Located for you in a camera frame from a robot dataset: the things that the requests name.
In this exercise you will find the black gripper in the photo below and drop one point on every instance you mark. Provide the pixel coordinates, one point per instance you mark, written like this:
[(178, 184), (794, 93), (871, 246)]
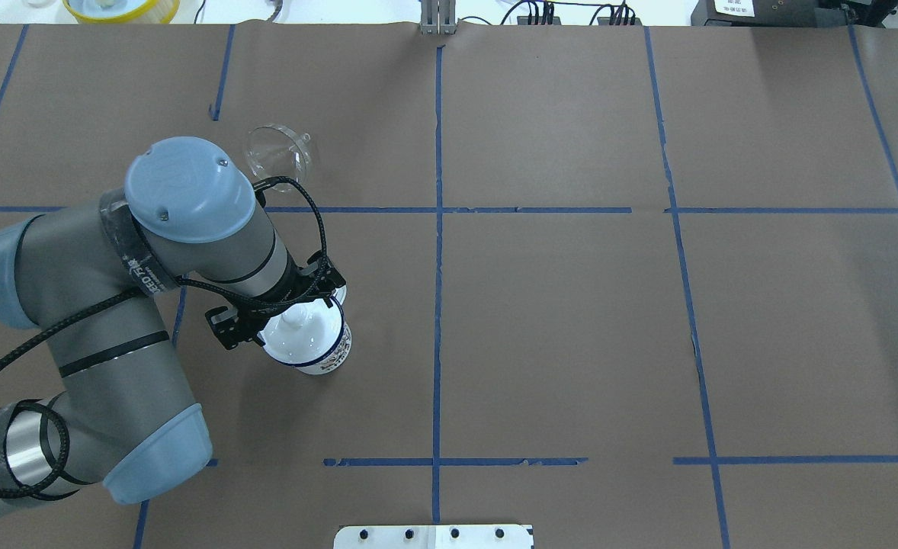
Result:
[(297, 283)]

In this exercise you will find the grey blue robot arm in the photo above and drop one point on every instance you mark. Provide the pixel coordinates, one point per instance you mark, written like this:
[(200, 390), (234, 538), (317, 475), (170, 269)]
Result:
[(86, 278)]

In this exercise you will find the white blue-rimmed enamel mug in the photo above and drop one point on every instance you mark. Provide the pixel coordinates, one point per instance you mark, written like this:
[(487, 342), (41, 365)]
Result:
[(340, 353)]

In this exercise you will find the yellow round container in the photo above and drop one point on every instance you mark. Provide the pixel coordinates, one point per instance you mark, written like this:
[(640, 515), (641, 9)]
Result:
[(122, 12)]

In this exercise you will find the black equipment box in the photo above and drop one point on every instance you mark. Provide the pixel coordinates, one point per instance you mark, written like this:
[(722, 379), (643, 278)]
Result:
[(795, 14)]

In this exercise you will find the grey metal bracket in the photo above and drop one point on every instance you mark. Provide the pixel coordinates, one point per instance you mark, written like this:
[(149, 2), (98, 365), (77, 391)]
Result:
[(438, 17)]

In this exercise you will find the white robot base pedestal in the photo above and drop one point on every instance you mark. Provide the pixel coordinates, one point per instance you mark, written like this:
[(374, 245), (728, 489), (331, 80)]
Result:
[(435, 536)]

